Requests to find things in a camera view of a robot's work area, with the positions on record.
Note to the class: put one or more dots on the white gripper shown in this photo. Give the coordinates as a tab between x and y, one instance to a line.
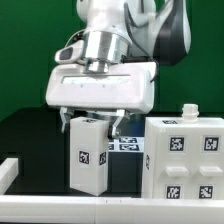
126	87

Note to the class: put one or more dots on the white long cabinet block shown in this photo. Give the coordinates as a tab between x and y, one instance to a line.
89	155

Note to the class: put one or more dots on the white cabinet door panel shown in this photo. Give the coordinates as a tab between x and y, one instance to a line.
176	171

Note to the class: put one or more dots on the white cabinet body box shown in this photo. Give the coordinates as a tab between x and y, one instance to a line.
156	128

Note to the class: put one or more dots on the white cabinet door with knob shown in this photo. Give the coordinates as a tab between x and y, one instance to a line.
210	165

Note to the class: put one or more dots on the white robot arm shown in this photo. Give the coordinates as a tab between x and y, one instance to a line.
128	31

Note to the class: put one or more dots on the white base tag sheet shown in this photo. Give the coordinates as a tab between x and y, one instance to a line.
127	144

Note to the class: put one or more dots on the white left fence rail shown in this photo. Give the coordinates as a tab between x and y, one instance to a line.
9	170

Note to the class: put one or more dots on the white fence rail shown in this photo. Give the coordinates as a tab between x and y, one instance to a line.
9	170
90	210

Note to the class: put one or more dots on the white front fence rail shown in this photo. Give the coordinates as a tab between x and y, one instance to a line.
90	210

